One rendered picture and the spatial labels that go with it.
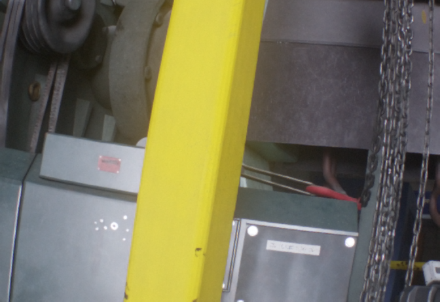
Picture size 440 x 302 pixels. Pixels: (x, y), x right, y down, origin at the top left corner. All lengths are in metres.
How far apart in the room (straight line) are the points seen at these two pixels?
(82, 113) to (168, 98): 1.29
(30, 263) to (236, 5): 0.65
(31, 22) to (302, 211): 0.84
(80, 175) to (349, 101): 0.80
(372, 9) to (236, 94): 1.09
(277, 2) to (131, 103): 0.49
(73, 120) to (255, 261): 1.05
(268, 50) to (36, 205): 0.88
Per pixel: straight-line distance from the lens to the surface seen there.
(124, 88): 2.06
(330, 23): 1.98
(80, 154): 1.36
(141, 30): 2.06
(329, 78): 1.92
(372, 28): 1.96
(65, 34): 1.91
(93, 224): 1.33
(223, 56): 0.94
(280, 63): 1.96
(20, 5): 1.79
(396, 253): 4.37
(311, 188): 1.45
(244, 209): 1.33
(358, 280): 1.80
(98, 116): 2.34
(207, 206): 0.90
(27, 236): 1.36
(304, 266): 1.30
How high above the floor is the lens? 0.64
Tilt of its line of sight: 12 degrees up
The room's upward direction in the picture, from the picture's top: 9 degrees clockwise
